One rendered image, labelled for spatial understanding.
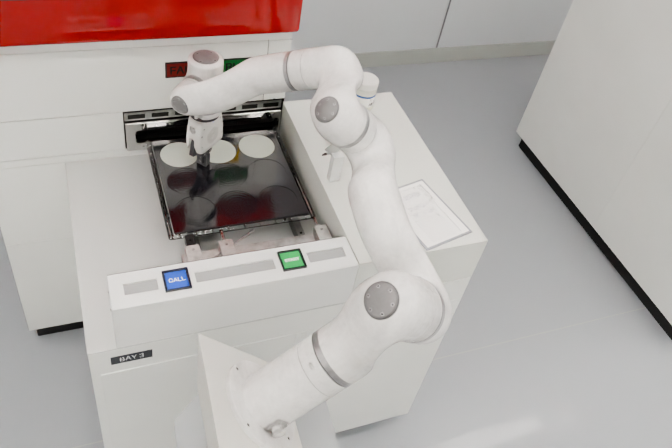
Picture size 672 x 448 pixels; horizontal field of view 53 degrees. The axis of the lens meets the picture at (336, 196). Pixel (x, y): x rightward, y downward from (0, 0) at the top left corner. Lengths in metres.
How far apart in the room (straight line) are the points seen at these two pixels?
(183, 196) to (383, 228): 0.67
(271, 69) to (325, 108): 0.26
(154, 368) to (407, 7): 2.73
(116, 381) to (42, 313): 0.84
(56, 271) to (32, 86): 0.71
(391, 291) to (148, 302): 0.56
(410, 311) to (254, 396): 0.37
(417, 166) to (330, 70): 0.54
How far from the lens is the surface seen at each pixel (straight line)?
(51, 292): 2.40
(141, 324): 1.52
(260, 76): 1.53
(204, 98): 1.56
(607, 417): 2.81
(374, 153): 1.37
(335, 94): 1.31
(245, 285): 1.49
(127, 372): 1.66
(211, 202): 1.74
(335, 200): 1.69
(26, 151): 1.96
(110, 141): 1.95
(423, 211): 1.73
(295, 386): 1.28
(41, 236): 2.19
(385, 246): 1.26
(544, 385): 2.76
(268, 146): 1.92
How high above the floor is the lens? 2.14
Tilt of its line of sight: 43 degrees down
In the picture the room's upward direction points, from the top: 12 degrees clockwise
